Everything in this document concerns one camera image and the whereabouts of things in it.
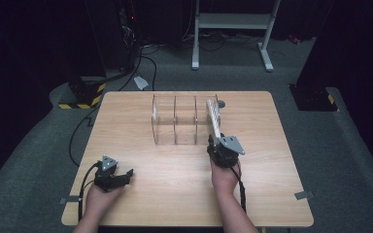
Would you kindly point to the white metal stand frame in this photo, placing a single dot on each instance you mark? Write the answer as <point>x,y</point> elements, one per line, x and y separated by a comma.
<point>233,22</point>

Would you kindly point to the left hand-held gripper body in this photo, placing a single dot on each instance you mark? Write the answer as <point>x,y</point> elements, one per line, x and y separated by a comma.
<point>106,179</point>

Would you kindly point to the person's right hand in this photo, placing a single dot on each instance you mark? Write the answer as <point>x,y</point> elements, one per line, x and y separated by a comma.
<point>225,179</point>

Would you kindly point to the small red floor object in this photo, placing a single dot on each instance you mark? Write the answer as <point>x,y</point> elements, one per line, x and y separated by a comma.
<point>294,39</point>

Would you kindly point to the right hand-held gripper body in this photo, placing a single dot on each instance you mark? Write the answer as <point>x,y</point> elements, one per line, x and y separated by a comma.
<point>226,152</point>

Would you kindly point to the black yellow striped stand base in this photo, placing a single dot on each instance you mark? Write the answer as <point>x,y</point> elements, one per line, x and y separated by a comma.
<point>84,93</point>

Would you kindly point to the grey round table grommet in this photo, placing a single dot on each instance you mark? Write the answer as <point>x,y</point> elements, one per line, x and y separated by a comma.
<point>221,104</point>

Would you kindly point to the black stand base yellow mark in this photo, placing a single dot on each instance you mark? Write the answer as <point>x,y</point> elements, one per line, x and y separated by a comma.
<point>315,98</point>

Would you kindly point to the book with green leaf cover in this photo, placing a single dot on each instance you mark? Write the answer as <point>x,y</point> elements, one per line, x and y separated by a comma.
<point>214,118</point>

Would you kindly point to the white floor plug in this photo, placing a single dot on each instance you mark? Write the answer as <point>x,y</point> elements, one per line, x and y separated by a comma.
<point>141,83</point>

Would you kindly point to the clear acrylic divider rack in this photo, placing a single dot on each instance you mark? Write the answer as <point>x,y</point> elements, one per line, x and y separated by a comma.
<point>181,119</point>

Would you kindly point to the person's left hand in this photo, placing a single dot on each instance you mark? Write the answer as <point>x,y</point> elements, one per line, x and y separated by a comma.
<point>98,200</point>

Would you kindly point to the grey tape strip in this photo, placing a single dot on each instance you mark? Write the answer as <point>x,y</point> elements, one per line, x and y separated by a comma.
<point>69,200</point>
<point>303,195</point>

